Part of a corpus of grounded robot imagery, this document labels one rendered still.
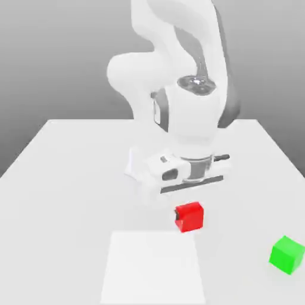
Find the small green cube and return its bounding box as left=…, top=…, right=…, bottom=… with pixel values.
left=269, top=235, right=305, bottom=276

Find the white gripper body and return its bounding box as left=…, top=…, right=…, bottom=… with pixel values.
left=158, top=175, right=226, bottom=204

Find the small red cube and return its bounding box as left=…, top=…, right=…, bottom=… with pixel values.
left=174, top=201, right=205, bottom=234

